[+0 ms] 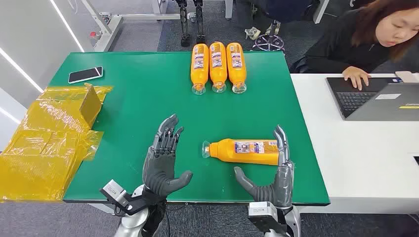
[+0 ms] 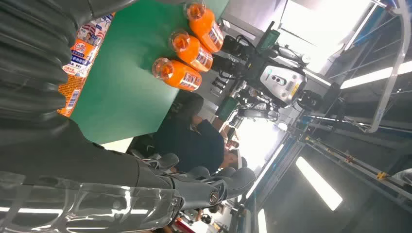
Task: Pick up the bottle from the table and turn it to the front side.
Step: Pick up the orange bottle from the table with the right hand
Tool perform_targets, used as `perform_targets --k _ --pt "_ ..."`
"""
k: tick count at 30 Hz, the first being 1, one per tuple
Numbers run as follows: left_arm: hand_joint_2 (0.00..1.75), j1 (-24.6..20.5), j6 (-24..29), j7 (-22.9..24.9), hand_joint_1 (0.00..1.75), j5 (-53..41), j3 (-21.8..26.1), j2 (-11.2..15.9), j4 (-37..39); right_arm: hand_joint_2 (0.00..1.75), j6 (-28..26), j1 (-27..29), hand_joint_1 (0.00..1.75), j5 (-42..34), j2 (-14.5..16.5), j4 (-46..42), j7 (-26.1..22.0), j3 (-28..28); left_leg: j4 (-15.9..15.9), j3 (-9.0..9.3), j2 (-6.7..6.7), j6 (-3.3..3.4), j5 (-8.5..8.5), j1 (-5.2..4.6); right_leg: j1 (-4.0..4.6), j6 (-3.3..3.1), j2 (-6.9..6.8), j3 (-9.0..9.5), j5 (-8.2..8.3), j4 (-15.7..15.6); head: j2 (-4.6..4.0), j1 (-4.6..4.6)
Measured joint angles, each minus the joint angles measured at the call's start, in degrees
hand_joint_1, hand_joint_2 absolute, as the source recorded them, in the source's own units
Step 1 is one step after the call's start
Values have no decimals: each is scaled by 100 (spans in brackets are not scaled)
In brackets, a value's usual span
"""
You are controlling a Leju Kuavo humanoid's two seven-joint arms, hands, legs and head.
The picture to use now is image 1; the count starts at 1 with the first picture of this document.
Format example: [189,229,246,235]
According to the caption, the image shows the yellow film wrapped cardboard box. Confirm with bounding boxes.
[0,83,114,202]

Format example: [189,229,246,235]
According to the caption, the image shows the orange detergent bottle clear cap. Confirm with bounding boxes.
[190,43,210,95]
[209,41,228,94]
[226,42,248,94]
[202,138,281,166]

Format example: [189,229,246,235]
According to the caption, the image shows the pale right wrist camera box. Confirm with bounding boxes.
[248,201,280,235]

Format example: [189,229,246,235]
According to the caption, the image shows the person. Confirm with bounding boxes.
[290,0,419,91]
[249,0,317,24]

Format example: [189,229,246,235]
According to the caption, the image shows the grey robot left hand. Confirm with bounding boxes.
[142,114,194,199]

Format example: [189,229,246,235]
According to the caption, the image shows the black smartphone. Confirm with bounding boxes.
[68,66,104,84]

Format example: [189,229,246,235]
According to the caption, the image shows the grey laptop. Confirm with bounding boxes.
[326,77,419,121]

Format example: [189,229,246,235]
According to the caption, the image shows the black robot leg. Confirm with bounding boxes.
[194,0,207,44]
[176,0,191,47]

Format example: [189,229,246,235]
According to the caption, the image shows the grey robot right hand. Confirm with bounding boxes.
[233,124,295,210]

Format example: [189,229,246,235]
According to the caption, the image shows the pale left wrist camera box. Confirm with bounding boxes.
[99,179,127,210]

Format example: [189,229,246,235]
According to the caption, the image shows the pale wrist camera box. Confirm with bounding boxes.
[248,201,280,235]
[99,179,127,210]

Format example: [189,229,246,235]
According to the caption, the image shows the green table mat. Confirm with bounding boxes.
[49,51,331,206]

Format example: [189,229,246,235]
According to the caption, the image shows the white metal frame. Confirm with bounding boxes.
[82,0,197,52]

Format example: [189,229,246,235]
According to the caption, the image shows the person's hand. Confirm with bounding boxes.
[342,66,372,91]

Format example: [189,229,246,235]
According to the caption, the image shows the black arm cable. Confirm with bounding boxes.
[163,203,171,237]

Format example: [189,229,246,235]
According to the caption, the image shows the chrome office chair base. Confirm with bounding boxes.
[252,19,286,53]

